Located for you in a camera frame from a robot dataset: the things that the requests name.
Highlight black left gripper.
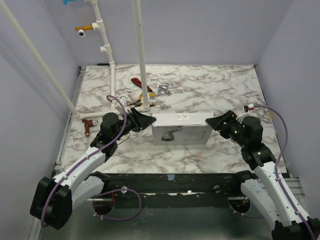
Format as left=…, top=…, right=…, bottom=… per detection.
left=114, top=108, right=156, bottom=142

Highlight white hair clipper kit box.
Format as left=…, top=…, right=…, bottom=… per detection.
left=151, top=112, right=214, bottom=146

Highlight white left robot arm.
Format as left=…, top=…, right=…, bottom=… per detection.
left=30, top=108, right=157, bottom=230

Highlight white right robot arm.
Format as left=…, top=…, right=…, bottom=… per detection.
left=205, top=110, right=320, bottom=240

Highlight red black utility knife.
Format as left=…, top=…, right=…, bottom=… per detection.
left=130, top=77, right=153, bottom=93

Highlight chrome faucet fitting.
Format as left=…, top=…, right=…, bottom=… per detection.
left=158, top=82, right=172, bottom=95

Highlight brown garden faucet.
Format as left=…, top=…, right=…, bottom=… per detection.
left=81, top=118, right=98, bottom=137

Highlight orange faucet on pipe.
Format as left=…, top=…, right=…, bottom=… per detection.
left=74, top=24, right=94, bottom=38

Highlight yellow handled pliers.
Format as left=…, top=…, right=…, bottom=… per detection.
left=126, top=93, right=143, bottom=107

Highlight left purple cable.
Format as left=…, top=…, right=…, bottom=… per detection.
left=40, top=94, right=142, bottom=228

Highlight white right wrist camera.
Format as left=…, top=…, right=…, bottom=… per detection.
left=236, top=104, right=255, bottom=122

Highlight yellow wire brush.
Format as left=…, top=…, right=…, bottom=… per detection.
left=149, top=92, right=156, bottom=99

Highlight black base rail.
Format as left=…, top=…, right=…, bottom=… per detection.
left=91, top=171, right=250, bottom=212

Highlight white PVC pipe frame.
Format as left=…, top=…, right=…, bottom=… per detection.
left=0, top=0, right=150, bottom=120

